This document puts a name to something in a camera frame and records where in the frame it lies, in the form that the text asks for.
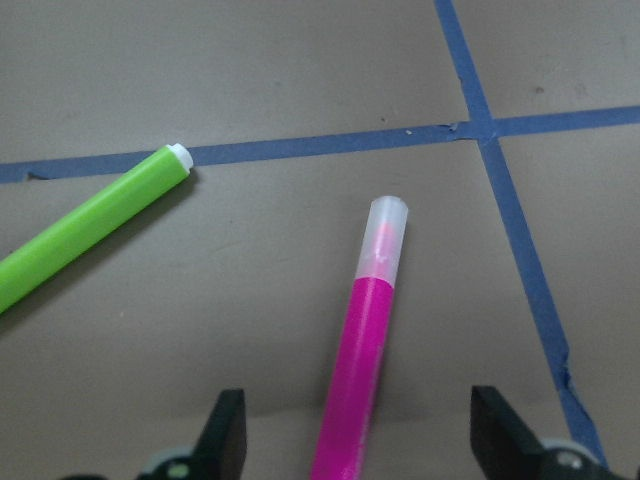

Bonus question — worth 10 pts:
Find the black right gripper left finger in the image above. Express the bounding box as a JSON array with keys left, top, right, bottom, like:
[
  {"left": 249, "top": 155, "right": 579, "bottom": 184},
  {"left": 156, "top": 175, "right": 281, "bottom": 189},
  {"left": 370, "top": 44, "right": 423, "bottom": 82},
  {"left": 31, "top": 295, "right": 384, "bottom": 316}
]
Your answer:
[{"left": 137, "top": 389, "right": 247, "bottom": 479}]

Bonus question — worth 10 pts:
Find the green marker pen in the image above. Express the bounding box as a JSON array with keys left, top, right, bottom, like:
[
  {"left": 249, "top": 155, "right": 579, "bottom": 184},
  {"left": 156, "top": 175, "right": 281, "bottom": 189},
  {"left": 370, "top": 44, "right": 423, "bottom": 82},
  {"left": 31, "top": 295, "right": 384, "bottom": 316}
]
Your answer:
[{"left": 1, "top": 143, "right": 194, "bottom": 311}]

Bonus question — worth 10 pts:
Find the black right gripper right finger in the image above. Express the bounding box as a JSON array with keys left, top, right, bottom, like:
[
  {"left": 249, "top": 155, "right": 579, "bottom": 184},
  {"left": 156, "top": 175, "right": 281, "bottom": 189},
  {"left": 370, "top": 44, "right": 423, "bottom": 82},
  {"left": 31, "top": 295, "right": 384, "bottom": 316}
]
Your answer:
[{"left": 469, "top": 386, "right": 620, "bottom": 479}]

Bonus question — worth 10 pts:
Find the pink marker pen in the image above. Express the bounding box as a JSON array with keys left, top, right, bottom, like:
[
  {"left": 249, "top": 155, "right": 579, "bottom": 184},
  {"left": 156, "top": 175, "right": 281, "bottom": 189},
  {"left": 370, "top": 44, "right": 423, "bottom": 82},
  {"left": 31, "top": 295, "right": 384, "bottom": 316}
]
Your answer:
[{"left": 310, "top": 196, "right": 408, "bottom": 479}]

